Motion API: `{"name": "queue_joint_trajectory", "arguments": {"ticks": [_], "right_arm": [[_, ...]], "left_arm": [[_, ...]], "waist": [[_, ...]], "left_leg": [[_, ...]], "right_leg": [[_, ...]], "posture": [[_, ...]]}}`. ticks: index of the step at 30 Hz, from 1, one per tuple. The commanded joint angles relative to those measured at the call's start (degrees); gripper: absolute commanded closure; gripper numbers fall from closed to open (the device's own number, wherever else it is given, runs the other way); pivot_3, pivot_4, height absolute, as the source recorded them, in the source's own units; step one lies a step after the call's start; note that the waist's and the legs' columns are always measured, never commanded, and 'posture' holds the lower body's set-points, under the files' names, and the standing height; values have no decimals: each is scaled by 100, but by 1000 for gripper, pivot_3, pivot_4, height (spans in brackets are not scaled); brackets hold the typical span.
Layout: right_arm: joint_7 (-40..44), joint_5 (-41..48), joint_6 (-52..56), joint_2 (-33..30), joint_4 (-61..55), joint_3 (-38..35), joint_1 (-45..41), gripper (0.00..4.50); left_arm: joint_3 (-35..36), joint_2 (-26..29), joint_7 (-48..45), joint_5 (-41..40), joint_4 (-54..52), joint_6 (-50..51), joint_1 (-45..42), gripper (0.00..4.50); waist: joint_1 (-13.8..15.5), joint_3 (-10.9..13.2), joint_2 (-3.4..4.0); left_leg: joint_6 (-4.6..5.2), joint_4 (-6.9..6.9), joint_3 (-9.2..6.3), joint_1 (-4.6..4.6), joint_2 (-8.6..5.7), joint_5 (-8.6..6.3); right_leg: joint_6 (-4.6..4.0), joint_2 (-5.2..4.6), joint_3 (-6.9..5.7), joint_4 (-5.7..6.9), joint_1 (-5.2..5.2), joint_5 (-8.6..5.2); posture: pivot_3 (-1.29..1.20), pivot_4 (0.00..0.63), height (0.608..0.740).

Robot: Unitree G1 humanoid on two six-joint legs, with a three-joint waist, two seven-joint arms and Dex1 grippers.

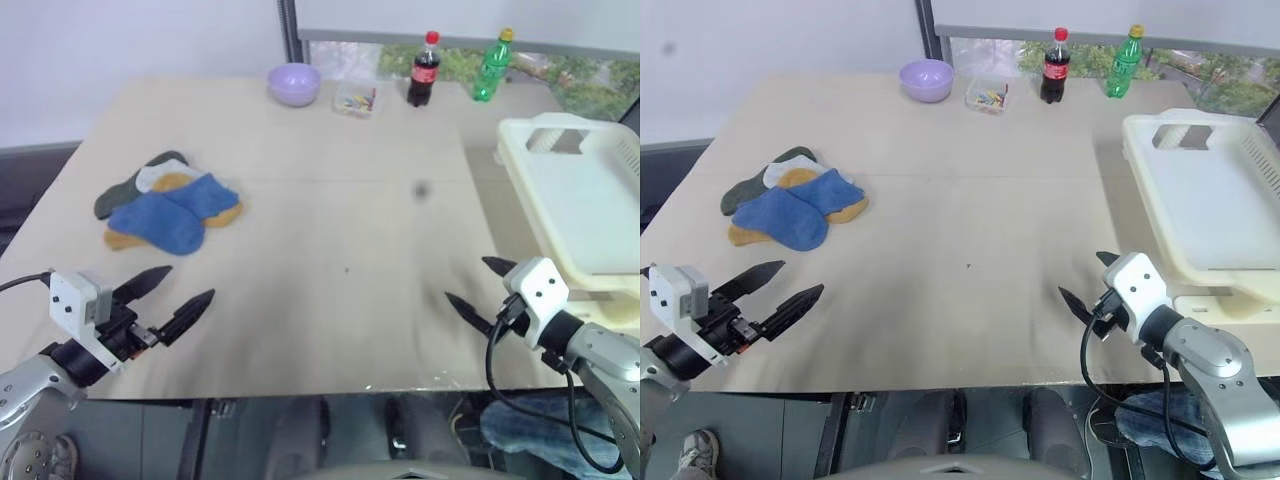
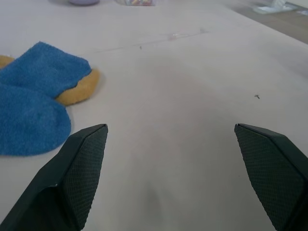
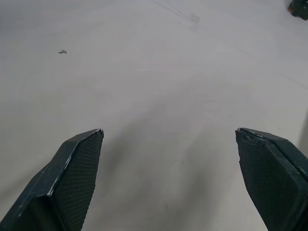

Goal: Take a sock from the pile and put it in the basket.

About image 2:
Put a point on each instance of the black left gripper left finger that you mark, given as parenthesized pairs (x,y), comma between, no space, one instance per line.
(67,173)

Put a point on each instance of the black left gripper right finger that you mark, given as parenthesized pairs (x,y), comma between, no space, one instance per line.
(272,173)

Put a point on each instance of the clear container with colourful items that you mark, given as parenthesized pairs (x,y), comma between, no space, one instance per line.
(137,2)

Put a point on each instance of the blue fluffy sock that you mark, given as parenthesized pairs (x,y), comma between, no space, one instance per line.
(36,96)

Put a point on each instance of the yellow fluffy sock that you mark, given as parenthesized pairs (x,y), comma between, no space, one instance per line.
(79,90)

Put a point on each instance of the white plastic packet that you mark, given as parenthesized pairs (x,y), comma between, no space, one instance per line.
(274,7)

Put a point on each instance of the purple bowl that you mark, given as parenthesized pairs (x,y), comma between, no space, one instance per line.
(83,2)

